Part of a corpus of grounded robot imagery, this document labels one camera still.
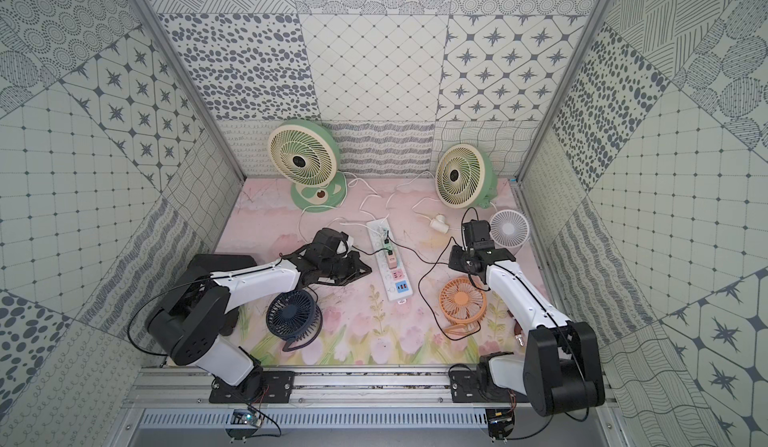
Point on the green cream fan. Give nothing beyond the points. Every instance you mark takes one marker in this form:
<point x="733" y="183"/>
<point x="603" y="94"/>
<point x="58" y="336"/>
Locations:
<point x="307" y="155"/>
<point x="464" y="178"/>

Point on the small white desk fan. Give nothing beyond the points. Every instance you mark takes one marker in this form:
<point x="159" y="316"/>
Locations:
<point x="509" y="229"/>

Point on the white power strip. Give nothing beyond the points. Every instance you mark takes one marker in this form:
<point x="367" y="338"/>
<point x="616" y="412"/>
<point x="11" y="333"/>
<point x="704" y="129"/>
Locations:
<point x="397" y="286"/>

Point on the aluminium rail frame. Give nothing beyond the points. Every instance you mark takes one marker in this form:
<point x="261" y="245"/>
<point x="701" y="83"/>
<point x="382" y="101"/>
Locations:
<point x="324" y="387"/>

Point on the green cream fan left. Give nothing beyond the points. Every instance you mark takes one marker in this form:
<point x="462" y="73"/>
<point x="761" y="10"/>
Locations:
<point x="307" y="155"/>

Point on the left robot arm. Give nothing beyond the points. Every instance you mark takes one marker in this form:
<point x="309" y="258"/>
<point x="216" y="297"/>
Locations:
<point x="190" y="319"/>

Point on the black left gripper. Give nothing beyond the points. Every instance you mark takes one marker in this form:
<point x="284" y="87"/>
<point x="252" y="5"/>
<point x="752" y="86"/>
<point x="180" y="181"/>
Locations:
<point x="346" y="265"/>

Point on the orange desk fan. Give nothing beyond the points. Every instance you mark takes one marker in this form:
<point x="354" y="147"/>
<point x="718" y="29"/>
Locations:
<point x="463" y="306"/>

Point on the black flat box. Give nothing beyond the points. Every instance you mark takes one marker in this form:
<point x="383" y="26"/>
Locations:
<point x="203" y="265"/>

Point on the green cream fan right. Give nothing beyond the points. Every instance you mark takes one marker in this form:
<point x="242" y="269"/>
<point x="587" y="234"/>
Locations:
<point x="464" y="178"/>

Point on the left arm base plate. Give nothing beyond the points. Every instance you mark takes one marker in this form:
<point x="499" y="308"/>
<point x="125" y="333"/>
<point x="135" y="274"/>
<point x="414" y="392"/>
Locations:
<point x="271" y="387"/>

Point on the navy blue desk fan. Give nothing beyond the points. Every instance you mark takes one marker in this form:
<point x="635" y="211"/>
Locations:
<point x="295" y="318"/>

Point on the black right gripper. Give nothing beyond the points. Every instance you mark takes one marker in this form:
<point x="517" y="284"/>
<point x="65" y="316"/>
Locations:
<point x="456" y="251"/>

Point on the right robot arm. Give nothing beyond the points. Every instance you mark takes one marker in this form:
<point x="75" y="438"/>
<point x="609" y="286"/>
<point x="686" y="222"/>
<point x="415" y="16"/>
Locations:
<point x="560" y="371"/>

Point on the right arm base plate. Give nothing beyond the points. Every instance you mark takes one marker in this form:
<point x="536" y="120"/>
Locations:
<point x="474" y="386"/>

